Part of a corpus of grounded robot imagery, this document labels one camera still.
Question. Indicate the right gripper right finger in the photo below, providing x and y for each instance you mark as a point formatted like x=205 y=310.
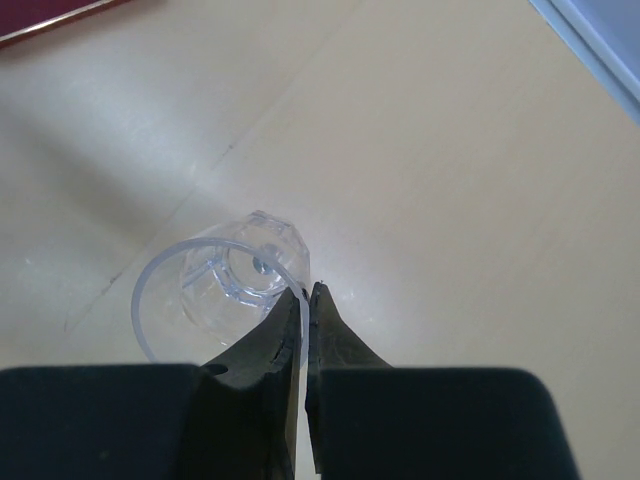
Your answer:
x=370 y=420

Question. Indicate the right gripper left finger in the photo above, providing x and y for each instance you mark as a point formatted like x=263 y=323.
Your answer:
x=231 y=418

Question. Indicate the clear glass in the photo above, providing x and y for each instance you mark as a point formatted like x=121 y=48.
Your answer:
x=199 y=297

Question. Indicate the red rectangular tray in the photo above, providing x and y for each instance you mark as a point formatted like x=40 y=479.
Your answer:
x=22 y=19

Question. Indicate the aluminium back rail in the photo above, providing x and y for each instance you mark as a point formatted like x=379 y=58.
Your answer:
x=604 y=35

